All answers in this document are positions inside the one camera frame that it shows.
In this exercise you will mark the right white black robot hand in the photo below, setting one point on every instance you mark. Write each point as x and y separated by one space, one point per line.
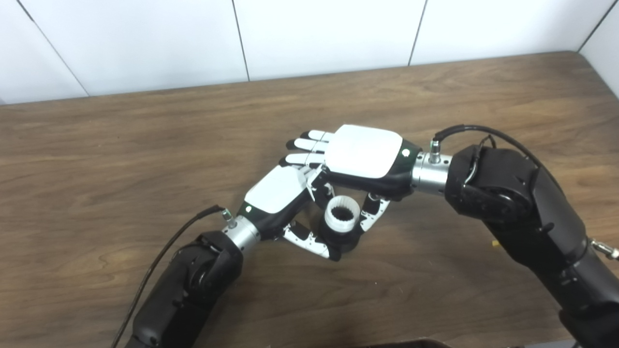
362 152

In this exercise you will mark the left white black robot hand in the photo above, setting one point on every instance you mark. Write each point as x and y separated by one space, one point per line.
275 191

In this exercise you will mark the round black plastic part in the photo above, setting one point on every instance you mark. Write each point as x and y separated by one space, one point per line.
346 240

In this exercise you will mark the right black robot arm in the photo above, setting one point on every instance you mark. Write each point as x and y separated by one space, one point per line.
537 208

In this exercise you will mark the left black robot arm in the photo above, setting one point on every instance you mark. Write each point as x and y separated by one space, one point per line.
188 290

